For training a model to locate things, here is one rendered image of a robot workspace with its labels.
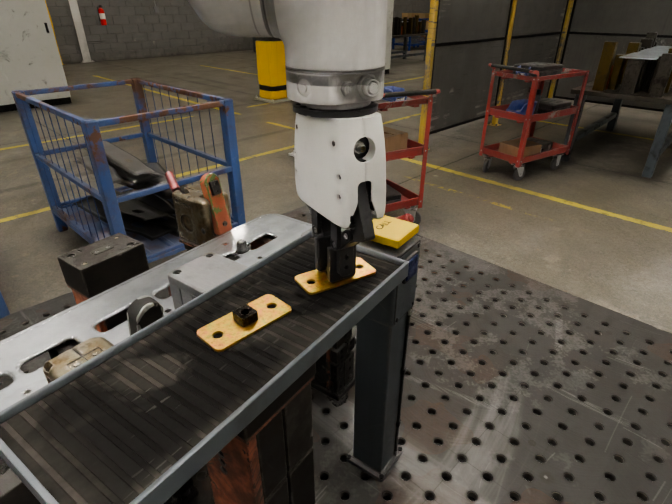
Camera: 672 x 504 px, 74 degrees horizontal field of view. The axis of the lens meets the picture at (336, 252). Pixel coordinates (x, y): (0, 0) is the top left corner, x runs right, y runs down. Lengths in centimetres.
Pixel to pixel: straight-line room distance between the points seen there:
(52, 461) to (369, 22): 37
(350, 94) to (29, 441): 34
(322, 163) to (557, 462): 73
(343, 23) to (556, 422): 86
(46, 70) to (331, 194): 832
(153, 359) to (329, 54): 28
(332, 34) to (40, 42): 831
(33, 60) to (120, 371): 827
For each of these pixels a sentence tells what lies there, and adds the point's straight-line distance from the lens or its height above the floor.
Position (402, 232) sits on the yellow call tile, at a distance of 58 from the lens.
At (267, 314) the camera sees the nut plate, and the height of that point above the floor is 116.
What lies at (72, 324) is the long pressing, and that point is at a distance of 78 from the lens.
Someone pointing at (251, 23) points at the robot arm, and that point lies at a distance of 39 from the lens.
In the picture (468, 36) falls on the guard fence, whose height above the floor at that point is 110.
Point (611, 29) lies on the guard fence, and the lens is 781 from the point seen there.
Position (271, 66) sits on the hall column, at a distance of 774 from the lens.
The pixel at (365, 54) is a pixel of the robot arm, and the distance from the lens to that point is 38.
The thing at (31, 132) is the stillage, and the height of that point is 70.
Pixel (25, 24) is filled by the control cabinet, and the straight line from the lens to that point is 858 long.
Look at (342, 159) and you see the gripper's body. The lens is 38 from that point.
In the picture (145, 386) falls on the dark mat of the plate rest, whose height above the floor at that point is 116.
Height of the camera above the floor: 142
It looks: 29 degrees down
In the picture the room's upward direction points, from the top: straight up
